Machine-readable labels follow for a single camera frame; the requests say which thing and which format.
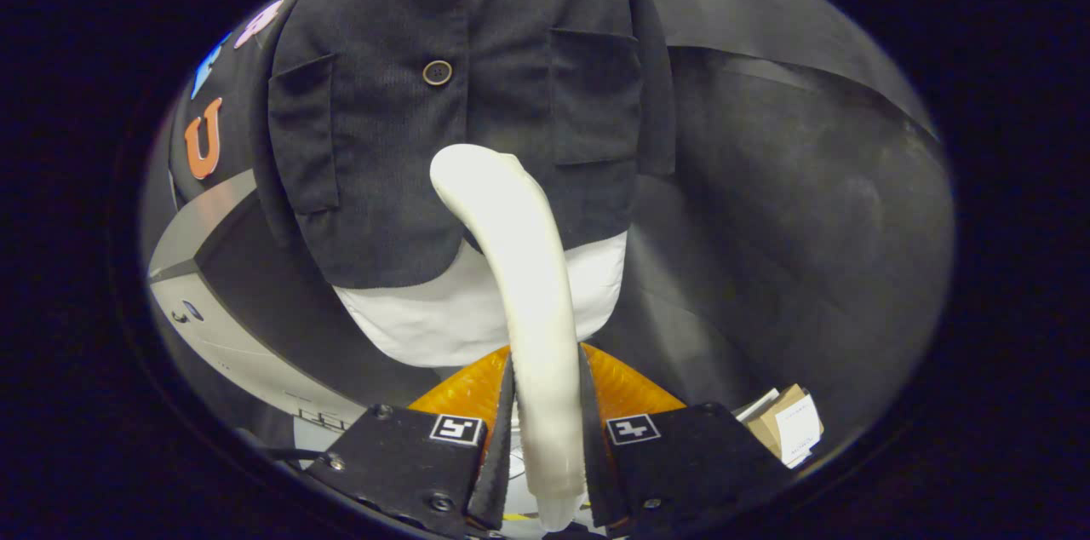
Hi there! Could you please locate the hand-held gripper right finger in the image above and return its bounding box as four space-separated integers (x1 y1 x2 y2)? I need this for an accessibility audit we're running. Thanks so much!
579 344 793 539

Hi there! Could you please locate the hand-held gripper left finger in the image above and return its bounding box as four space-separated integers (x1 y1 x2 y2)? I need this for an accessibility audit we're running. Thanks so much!
305 346 516 539

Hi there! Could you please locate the white garment steamer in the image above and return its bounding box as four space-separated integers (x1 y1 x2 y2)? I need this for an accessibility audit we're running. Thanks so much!
430 144 588 532

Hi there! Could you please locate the black button jacket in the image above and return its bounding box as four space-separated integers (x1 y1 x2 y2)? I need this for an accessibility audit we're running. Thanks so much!
253 0 678 290

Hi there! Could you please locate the white mannequin torso with stand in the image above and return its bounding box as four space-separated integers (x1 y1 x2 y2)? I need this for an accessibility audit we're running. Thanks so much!
332 0 629 369

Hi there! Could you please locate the brown cardboard box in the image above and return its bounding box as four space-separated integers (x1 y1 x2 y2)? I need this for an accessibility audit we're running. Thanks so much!
737 384 824 469

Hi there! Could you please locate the grey cabinet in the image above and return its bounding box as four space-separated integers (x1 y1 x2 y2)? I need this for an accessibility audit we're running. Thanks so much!
146 169 444 447

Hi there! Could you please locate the black backdrop cloth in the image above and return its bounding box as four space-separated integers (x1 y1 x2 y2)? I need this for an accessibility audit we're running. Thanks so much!
141 0 955 439

